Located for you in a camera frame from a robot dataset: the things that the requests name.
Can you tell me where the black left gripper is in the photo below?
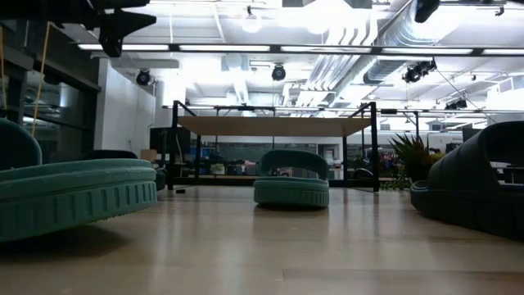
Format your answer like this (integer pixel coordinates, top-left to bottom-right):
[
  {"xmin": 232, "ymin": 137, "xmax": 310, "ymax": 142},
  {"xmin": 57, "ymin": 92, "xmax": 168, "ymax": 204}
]
[{"xmin": 88, "ymin": 0, "xmax": 158, "ymax": 59}]

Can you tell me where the teal rubber slide sandal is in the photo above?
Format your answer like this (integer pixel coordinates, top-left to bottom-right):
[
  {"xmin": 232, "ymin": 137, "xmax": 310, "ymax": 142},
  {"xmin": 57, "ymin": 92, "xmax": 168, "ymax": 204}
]
[{"xmin": 0, "ymin": 117, "xmax": 159, "ymax": 243}]

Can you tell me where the teal plastic container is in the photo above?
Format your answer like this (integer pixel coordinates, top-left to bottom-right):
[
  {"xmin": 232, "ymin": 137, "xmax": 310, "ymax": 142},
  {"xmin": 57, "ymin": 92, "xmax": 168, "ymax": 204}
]
[{"xmin": 253, "ymin": 149, "xmax": 331, "ymax": 208}]

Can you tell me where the black-framed wooden shoe shelf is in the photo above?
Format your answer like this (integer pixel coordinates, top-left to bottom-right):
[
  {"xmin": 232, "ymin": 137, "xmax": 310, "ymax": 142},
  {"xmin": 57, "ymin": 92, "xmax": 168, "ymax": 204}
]
[{"xmin": 165, "ymin": 100, "xmax": 381, "ymax": 193}]

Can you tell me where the overhead led light bar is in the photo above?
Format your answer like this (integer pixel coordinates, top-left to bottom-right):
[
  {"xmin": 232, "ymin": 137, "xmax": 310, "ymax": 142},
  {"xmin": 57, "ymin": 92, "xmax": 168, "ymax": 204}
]
[{"xmin": 77, "ymin": 43, "xmax": 524, "ymax": 57}]

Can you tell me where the black ceiling spotlight cluster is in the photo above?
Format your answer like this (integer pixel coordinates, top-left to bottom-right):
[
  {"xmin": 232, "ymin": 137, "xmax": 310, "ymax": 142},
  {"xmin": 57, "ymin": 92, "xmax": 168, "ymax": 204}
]
[{"xmin": 401, "ymin": 59, "xmax": 438, "ymax": 84}]

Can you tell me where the potted green succulent plant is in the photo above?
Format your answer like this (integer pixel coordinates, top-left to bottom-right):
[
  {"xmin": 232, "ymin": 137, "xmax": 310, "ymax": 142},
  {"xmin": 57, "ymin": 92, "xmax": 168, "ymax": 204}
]
[{"xmin": 388, "ymin": 133, "xmax": 445, "ymax": 185}]

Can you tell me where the yellow cable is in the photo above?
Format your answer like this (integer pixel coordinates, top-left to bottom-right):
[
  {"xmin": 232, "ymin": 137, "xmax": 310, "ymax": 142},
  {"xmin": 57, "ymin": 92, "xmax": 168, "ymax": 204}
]
[{"xmin": 30, "ymin": 22, "xmax": 52, "ymax": 137}]

